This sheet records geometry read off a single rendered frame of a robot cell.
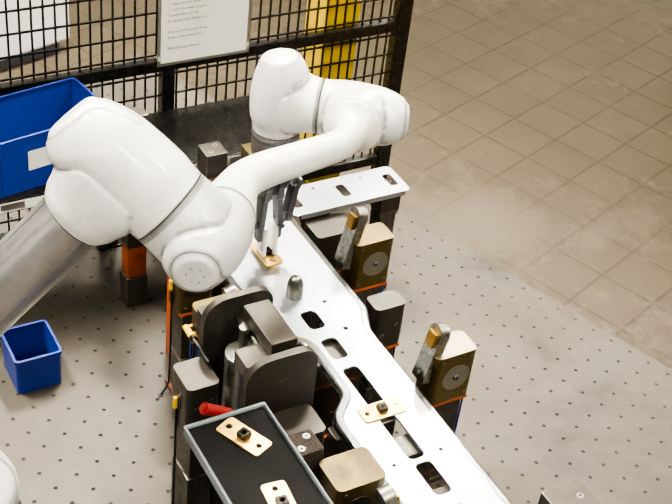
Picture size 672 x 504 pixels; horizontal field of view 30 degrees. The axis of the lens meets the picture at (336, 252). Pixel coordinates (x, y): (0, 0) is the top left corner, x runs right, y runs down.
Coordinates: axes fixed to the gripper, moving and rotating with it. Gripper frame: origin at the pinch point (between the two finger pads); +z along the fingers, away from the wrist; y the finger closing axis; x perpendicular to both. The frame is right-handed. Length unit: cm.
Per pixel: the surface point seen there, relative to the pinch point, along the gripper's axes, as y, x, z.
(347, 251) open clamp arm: 14.6, -7.1, 2.3
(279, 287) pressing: -1.6, -9.4, 4.9
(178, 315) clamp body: -19.8, -2.4, 11.8
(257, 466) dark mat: -33, -63, -11
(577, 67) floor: 247, 183, 107
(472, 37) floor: 217, 221, 107
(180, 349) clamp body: -19.2, -2.3, 21.2
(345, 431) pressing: -8.6, -48.9, 4.5
